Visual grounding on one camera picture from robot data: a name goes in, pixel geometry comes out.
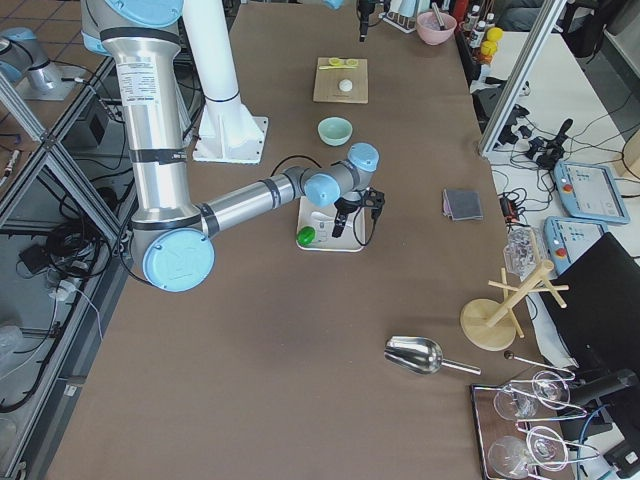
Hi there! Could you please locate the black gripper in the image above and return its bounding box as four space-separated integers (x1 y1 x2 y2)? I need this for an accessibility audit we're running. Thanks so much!
332 187 385 238
356 0 376 42

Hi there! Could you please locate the white steamed bun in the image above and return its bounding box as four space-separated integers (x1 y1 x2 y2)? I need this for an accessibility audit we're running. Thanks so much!
338 79 353 93

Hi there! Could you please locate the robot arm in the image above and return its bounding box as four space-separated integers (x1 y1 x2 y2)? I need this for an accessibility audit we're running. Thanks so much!
321 0 377 42
81 1 384 292

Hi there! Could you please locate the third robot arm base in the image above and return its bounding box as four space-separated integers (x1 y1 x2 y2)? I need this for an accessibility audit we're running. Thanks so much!
1 27 74 101

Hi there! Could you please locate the pink bowl with ice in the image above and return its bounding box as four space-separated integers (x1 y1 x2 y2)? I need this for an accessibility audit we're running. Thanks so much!
416 11 458 45

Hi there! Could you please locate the light green bowl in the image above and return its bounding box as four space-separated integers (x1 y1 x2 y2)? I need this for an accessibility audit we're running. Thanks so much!
317 117 353 147

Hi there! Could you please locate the white serving tray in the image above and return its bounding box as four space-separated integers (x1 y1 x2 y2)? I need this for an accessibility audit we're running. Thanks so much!
296 197 366 252

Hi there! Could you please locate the green lime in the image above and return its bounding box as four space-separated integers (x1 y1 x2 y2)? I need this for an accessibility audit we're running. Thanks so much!
296 226 316 246

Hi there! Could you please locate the yellow plastic knife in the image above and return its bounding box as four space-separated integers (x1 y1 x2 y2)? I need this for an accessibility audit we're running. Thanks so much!
317 63 358 70

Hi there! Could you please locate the wooden cutting board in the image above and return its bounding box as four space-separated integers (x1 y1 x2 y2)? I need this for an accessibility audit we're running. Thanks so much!
313 57 368 104

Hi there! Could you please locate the metal muddler stick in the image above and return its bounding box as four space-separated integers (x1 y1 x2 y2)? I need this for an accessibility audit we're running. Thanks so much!
431 2 446 31

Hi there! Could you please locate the grey folded cloth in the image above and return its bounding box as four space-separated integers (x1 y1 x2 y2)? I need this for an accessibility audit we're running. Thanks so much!
442 188 484 221

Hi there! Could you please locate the metal ice scoop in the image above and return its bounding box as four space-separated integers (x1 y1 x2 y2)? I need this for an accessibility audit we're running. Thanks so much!
384 336 482 375

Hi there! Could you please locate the wooden mug tree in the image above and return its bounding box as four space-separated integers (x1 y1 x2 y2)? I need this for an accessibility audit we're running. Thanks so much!
460 228 569 351

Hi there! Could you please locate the clear plastic container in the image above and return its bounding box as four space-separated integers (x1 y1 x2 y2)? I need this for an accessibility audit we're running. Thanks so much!
503 227 548 278

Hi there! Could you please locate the lower teach pendant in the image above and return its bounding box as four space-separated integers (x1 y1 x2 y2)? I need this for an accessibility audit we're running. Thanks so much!
544 216 609 275

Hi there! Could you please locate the teach pendant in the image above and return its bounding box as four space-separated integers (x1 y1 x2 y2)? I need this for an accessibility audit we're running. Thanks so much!
553 161 631 224
544 216 609 275

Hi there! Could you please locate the upper teach pendant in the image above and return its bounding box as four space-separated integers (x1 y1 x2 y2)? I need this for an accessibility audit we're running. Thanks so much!
553 161 631 224

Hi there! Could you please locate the wine glass rack tray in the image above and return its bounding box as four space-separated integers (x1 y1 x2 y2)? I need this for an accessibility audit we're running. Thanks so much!
470 372 600 479

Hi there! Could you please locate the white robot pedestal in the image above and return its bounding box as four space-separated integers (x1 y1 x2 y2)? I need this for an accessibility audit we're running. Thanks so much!
182 0 268 165

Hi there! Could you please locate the aluminium frame post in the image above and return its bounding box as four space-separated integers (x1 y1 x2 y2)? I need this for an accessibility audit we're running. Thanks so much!
478 0 567 157

